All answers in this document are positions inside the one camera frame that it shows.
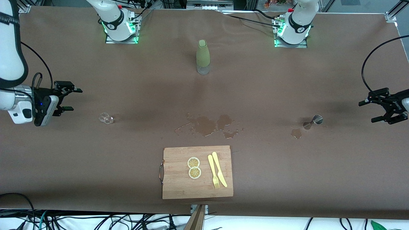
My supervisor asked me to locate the clear glass beaker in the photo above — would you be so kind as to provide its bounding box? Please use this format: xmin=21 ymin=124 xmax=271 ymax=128
xmin=99 ymin=112 xmax=114 ymax=125

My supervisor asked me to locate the steel jigger measuring cup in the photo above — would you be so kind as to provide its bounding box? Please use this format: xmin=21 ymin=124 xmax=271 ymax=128
xmin=303 ymin=115 xmax=323 ymax=130

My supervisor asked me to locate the brown table cover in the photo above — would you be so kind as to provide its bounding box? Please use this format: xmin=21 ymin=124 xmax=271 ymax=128
xmin=0 ymin=6 xmax=409 ymax=221

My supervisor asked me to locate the wooden cutting board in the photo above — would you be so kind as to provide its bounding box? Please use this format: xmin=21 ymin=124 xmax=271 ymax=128
xmin=159 ymin=145 xmax=234 ymax=200

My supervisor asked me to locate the green bottle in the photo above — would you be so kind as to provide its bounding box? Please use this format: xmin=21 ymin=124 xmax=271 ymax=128
xmin=196 ymin=39 xmax=211 ymax=75

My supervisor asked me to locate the yellow plastic fork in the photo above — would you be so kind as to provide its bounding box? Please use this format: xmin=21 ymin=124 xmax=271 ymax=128
xmin=208 ymin=155 xmax=220 ymax=189

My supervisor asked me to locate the grey metal rack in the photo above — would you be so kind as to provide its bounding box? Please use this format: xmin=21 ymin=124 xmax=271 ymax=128
xmin=186 ymin=0 xmax=234 ymax=12

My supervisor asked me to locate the yellow plastic knife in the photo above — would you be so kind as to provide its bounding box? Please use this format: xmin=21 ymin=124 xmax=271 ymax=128
xmin=212 ymin=152 xmax=228 ymax=188

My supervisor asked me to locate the wooden beam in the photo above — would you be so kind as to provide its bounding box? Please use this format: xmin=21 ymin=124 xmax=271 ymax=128
xmin=185 ymin=204 xmax=206 ymax=230

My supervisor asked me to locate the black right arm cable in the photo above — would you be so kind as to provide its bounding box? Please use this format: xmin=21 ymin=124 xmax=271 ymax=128
xmin=0 ymin=11 xmax=54 ymax=106

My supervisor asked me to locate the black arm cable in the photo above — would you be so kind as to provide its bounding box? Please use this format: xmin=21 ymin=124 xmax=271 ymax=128
xmin=361 ymin=35 xmax=409 ymax=94
xmin=0 ymin=11 xmax=54 ymax=106

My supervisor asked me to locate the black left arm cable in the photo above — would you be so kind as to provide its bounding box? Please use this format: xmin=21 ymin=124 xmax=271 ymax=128
xmin=361 ymin=35 xmax=409 ymax=94

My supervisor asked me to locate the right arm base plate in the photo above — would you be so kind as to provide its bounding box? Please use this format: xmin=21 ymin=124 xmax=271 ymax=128
xmin=105 ymin=14 xmax=141 ymax=44

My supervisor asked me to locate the aluminium frame corner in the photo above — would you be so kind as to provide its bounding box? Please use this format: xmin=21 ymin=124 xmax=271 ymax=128
xmin=384 ymin=0 xmax=409 ymax=23
xmin=18 ymin=0 xmax=32 ymax=14

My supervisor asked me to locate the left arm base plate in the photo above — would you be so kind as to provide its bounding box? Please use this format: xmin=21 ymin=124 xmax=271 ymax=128
xmin=273 ymin=18 xmax=309 ymax=49

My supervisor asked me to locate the teal floor cable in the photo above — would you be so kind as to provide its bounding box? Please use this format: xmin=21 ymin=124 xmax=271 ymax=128
xmin=38 ymin=210 xmax=49 ymax=230

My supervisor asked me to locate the black base cable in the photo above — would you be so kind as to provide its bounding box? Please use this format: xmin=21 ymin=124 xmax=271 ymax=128
xmin=221 ymin=9 xmax=283 ymax=29

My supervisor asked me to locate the small metal bracket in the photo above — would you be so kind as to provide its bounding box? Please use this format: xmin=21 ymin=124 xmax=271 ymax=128
xmin=190 ymin=204 xmax=209 ymax=215

